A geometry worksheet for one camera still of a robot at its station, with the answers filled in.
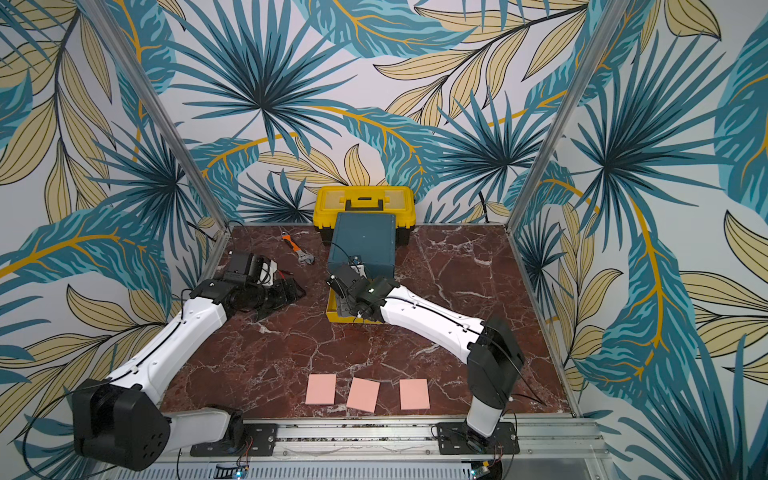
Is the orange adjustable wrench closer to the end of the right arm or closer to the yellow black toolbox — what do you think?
the yellow black toolbox

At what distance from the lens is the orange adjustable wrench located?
109 cm

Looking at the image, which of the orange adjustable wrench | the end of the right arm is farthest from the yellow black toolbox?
the end of the right arm

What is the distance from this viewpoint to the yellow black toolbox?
1025 mm

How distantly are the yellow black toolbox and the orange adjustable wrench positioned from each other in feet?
0.30
